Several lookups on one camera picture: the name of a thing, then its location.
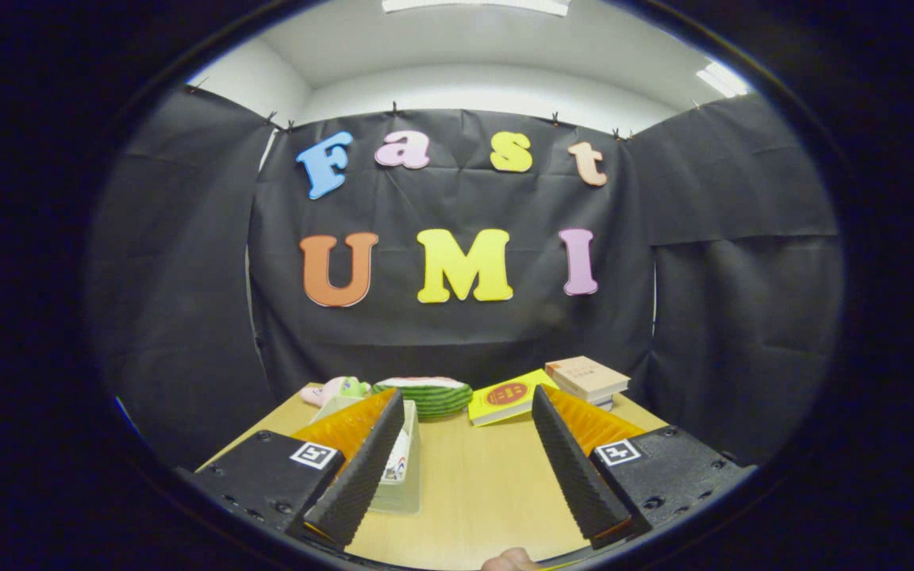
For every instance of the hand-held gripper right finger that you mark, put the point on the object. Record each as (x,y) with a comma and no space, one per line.
(572,476)

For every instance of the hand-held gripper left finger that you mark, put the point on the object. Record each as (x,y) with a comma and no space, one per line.
(362,476)

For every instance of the white canvas shoe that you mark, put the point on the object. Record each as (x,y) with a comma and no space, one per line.
(397,460)

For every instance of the beige fabric storage box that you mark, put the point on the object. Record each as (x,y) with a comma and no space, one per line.
(409,496)

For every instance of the grey book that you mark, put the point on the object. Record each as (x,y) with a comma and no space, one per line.
(609,397)

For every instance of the pink and green plush toy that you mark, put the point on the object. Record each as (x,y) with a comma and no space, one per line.
(334,388)

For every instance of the tan book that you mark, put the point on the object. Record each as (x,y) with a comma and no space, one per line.
(588,374)

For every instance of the watermelon slice plush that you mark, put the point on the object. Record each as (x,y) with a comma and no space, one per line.
(429,398)

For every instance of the yellow book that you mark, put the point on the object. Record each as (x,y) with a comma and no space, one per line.
(505,395)

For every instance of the small ceiling light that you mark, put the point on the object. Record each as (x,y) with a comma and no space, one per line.
(720,78)

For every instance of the long ceiling light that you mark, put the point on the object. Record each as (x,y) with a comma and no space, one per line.
(473,5)

